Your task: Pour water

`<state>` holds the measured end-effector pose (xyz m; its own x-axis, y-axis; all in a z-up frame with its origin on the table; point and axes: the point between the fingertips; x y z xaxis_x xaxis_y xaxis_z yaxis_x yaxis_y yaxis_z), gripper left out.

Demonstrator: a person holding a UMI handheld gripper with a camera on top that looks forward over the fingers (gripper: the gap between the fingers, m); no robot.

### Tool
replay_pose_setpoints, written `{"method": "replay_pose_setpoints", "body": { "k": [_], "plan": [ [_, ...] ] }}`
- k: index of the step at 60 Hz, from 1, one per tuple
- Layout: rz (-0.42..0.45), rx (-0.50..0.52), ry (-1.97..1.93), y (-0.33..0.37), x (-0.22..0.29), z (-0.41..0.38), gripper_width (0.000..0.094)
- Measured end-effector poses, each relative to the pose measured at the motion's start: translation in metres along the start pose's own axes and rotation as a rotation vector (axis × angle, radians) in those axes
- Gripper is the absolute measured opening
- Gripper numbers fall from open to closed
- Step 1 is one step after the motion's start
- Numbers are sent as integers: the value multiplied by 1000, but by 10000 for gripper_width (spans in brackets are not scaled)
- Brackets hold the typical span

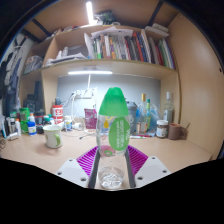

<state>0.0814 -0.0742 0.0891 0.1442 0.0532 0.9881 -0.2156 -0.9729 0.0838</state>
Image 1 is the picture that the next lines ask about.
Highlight white light bar under shelf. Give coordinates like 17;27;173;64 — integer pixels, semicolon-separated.
67;69;114;76

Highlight tall clear glass bottle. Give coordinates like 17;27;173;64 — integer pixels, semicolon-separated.
163;92;176;126

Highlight white pill bottle blue label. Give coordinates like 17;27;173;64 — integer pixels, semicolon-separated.
64;115;74;132

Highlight slim bottle with green cap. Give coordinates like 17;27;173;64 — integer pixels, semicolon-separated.
145;98;152;131

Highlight red and white canister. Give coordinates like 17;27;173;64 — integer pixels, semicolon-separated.
51;105;64;125

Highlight white mug with green handle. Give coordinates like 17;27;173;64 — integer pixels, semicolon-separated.
42;124;64;149

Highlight white bottle with blue label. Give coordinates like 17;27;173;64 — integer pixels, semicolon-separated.
27;113;38;136

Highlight magenta pouch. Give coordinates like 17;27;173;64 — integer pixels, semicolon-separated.
83;108;98;130

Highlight red pen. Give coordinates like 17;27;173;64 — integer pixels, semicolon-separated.
134;133;155;138

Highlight clear glass bottle gold cap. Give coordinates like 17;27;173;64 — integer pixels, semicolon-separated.
136;93;149;135

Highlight brown jar with white lid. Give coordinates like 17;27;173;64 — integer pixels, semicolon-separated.
155;119;169;139

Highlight wooden shelf unit with books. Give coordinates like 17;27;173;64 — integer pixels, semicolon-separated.
19;19;181;81

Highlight brown mug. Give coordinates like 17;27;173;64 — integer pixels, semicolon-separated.
167;123;188;141

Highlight white wall power strip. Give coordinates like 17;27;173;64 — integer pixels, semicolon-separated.
74;89;98;100

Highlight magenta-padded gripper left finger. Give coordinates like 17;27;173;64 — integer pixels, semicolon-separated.
55;145;101;190

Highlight clear bottle with green cap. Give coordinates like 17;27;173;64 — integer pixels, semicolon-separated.
95;87;131;191

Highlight green plastic container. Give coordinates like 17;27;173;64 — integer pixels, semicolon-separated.
19;107;31;134

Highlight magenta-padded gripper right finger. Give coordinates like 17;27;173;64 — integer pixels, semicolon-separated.
125;144;172;189

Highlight hanging dark clothes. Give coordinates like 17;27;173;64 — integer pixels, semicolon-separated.
0;36;28;114

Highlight white ceiling light strip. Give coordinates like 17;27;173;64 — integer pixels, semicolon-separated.
85;1;95;25

